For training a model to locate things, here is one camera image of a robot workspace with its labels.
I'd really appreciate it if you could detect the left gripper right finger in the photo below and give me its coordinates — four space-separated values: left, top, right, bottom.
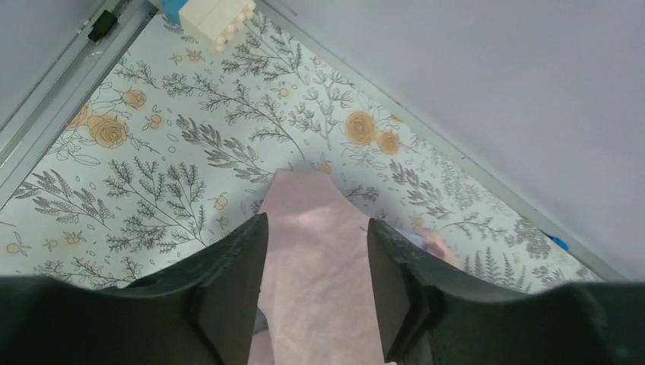
367 219 644 364

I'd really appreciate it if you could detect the floral table cloth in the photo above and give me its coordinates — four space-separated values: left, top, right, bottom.
1 14 599 292

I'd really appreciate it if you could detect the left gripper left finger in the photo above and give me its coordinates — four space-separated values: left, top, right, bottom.
1 214 268 364

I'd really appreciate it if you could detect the pink purple pillowcase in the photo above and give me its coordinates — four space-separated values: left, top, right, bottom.
249 170 383 364

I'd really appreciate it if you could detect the blue white block toy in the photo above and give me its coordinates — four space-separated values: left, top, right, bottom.
153 0 256 52

